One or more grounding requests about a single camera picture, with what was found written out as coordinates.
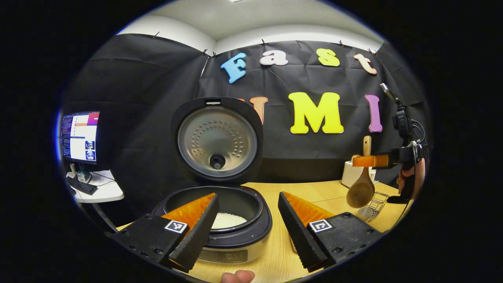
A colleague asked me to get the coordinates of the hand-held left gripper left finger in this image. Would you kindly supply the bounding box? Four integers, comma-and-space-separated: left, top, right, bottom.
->
112, 193, 220, 274

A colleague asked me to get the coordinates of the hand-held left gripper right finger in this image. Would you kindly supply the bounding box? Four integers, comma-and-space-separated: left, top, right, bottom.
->
277, 191, 384, 273

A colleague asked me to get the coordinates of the white rice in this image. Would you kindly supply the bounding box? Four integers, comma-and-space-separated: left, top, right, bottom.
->
211, 212, 248, 230

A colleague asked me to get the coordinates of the wooden spoon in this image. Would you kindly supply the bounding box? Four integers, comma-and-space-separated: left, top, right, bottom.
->
346, 136, 376, 209

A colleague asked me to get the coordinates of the wire chopstick holder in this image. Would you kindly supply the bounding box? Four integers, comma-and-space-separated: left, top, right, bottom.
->
358, 191, 389, 222

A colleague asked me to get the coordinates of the black silver rice cooker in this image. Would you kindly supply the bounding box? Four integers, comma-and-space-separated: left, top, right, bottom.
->
151, 96, 273, 265

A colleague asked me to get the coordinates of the white toaster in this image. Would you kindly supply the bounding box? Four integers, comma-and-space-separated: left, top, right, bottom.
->
341, 155, 376, 188

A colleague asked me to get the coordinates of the white side table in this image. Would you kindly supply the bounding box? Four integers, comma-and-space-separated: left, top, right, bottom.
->
67, 169, 124, 232

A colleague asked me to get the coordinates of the black keyboard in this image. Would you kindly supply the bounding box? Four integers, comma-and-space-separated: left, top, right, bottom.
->
66, 176, 98, 196

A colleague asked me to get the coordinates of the black backdrop cloth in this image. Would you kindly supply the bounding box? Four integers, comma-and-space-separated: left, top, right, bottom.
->
59, 33, 433, 213

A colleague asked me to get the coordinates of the computer monitor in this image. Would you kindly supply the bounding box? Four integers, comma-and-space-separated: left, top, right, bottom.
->
60, 111, 101, 165

